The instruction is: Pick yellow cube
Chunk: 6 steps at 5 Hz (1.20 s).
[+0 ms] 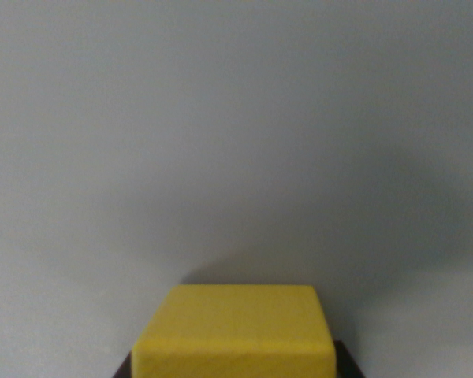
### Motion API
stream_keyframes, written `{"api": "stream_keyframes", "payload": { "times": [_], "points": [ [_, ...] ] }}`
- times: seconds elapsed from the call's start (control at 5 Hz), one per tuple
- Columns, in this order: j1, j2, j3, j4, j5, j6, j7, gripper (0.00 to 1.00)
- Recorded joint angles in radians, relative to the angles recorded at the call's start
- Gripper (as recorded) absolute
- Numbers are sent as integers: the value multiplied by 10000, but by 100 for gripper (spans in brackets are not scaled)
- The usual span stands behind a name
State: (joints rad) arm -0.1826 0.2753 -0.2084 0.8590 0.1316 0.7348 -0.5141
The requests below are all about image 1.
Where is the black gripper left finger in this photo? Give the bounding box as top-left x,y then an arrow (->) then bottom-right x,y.
112,351 -> 134,378

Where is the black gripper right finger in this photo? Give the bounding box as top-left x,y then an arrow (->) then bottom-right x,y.
333,340 -> 366,378

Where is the yellow cube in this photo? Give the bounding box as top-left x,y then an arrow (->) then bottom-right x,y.
131,284 -> 337,378

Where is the grey plastic bin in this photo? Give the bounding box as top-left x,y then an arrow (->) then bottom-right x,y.
0,0 -> 473,378

